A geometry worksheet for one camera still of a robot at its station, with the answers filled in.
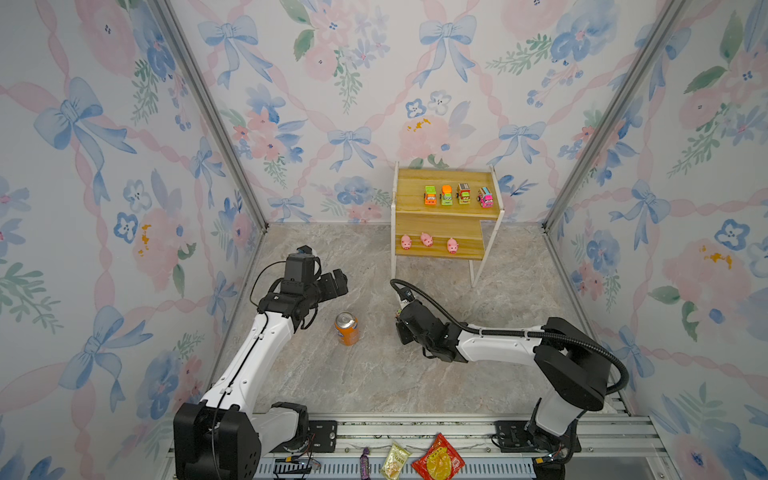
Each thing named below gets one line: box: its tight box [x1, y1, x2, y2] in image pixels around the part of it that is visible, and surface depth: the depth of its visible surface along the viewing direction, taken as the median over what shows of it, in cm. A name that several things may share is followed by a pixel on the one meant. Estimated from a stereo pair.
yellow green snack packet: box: [380, 440, 412, 480], surface depth 71 cm
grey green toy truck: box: [456, 183, 471, 205], surface depth 81 cm
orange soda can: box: [334, 311, 359, 347], surface depth 84 cm
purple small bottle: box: [360, 447, 371, 480], surface depth 72 cm
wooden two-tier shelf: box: [390, 161, 504, 288], surface depth 83 cm
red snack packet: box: [411, 433, 466, 480], surface depth 71 cm
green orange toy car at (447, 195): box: [441, 184, 453, 206], surface depth 80 cm
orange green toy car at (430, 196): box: [424, 185, 437, 205], surface depth 81 cm
